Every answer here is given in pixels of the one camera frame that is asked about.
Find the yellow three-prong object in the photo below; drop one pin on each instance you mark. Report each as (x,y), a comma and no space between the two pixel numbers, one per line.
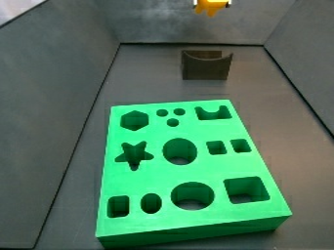
(210,6)

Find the black curved fixture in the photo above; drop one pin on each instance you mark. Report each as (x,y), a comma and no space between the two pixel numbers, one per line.
(204,65)

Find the green shape-sorter block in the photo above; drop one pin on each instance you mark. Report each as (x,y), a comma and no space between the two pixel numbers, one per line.
(183,176)

